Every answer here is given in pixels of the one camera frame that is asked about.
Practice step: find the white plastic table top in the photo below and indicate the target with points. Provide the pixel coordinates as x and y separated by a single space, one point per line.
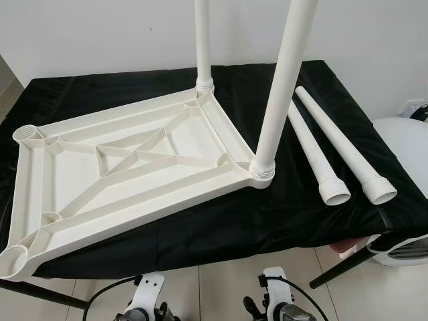
73 174

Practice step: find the white plastic table leg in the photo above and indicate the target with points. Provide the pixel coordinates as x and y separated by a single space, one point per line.
341 140
311 147
284 80
202 40

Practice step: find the black padded bed cover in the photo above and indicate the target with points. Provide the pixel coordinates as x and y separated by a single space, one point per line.
234 227

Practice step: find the white dome appliance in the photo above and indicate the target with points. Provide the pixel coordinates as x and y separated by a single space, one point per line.
408 154

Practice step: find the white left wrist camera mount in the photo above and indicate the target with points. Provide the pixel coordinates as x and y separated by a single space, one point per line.
147 291

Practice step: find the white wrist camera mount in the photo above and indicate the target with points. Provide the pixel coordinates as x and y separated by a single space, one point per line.
275 291
147 291

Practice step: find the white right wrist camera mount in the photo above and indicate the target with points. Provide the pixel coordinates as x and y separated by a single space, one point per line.
275 291

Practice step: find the wall socket black plug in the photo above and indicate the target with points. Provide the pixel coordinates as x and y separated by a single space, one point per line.
418 109

